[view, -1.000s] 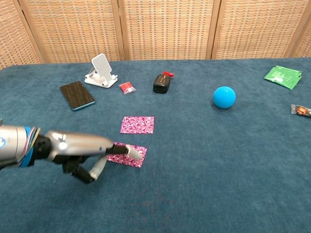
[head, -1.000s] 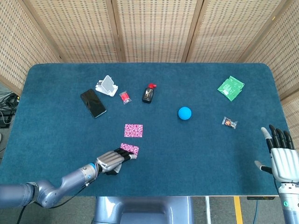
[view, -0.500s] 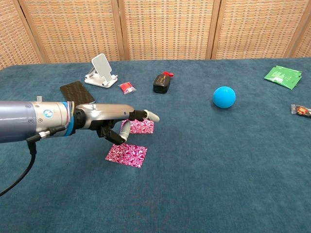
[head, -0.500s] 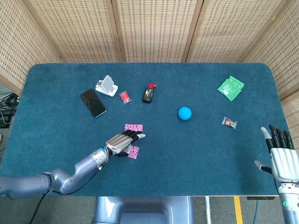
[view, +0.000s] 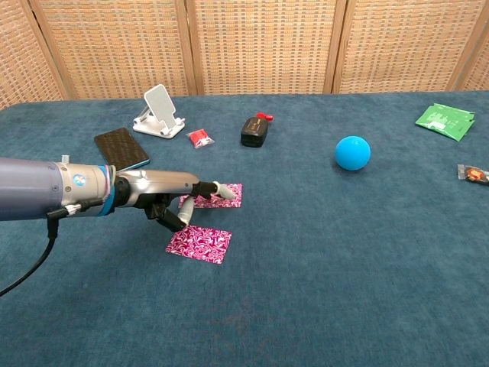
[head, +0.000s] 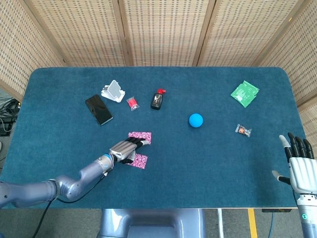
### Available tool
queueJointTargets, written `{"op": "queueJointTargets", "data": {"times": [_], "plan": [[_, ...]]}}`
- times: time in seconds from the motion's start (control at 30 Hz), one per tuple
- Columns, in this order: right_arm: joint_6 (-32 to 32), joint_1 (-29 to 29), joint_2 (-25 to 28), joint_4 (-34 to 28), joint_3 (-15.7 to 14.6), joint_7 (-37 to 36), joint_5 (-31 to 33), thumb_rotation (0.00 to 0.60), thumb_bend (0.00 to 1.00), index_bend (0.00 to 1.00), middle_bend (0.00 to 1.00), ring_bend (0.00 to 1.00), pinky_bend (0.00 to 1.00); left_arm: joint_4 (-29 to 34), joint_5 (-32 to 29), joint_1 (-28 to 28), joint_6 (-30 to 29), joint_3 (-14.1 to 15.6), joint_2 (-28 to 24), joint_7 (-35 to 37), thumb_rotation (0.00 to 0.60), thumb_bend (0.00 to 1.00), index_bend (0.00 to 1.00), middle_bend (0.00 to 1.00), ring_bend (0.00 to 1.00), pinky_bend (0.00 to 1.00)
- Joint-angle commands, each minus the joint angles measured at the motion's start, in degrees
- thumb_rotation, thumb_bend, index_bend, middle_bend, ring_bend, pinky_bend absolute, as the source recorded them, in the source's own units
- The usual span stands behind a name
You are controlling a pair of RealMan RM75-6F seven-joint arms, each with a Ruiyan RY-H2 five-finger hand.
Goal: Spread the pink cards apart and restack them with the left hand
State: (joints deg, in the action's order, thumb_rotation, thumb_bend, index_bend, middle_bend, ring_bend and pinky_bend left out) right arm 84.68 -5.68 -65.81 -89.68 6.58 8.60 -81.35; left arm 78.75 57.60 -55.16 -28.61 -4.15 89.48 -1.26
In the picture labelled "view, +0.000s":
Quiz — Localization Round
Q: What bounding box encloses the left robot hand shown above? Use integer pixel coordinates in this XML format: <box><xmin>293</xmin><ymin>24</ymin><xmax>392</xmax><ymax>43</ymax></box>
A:
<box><xmin>113</xmin><ymin>169</ymin><xmax>238</xmax><ymax>233</ymax></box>

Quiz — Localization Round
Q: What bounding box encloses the pink patterned card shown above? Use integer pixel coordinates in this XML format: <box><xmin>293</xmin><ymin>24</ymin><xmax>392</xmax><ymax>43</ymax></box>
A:
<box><xmin>164</xmin><ymin>224</ymin><xmax>233</xmax><ymax>265</ymax></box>
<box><xmin>178</xmin><ymin>183</ymin><xmax>244</xmax><ymax>209</ymax></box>

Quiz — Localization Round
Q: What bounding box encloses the black smartphone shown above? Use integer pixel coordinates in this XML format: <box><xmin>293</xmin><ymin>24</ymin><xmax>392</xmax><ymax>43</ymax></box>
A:
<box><xmin>93</xmin><ymin>127</ymin><xmax>151</xmax><ymax>172</ymax></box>

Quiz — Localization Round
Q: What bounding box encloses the white folding phone stand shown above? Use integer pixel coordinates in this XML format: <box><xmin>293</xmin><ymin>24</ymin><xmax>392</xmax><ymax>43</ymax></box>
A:
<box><xmin>132</xmin><ymin>84</ymin><xmax>186</xmax><ymax>139</ymax></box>

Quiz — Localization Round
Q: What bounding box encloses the small red packet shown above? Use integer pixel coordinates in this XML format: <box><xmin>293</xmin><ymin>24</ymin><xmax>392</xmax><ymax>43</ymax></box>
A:
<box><xmin>185</xmin><ymin>128</ymin><xmax>215</xmax><ymax>150</ymax></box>

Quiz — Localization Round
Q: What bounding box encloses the black bottle with red cap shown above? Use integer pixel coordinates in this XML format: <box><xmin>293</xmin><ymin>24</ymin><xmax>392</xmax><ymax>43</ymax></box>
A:
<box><xmin>240</xmin><ymin>112</ymin><xmax>275</xmax><ymax>148</ymax></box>

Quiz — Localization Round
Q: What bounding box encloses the woven bamboo screen panel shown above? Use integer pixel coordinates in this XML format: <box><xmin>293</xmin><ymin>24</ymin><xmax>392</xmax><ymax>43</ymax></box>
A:
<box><xmin>21</xmin><ymin>0</ymin><xmax>198</xmax><ymax>101</ymax></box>
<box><xmin>0</xmin><ymin>0</ymin><xmax>68</xmax><ymax>112</ymax></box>
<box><xmin>186</xmin><ymin>0</ymin><xmax>348</xmax><ymax>96</ymax></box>
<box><xmin>446</xmin><ymin>22</ymin><xmax>489</xmax><ymax>93</ymax></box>
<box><xmin>331</xmin><ymin>0</ymin><xmax>489</xmax><ymax>95</ymax></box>

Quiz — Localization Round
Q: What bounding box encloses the blue table cloth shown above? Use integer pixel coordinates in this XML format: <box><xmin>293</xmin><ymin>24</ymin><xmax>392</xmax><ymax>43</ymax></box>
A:
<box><xmin>0</xmin><ymin>90</ymin><xmax>489</xmax><ymax>367</ymax></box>

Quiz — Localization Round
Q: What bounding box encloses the blue ball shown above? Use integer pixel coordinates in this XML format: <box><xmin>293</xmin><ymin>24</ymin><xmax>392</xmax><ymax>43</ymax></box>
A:
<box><xmin>335</xmin><ymin>135</ymin><xmax>372</xmax><ymax>171</ymax></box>

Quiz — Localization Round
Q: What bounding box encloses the green foil packet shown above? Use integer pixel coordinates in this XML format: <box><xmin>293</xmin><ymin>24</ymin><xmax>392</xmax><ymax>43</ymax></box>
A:
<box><xmin>414</xmin><ymin>102</ymin><xmax>476</xmax><ymax>142</ymax></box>

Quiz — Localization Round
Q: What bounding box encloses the dark wrapped candy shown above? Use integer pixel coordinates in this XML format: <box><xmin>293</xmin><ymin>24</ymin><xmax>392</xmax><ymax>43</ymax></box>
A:
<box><xmin>457</xmin><ymin>164</ymin><xmax>489</xmax><ymax>185</ymax></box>

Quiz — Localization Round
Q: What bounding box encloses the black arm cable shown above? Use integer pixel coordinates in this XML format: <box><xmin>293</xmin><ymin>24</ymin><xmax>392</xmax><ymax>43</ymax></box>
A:
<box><xmin>0</xmin><ymin>208</ymin><xmax>83</xmax><ymax>297</ymax></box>

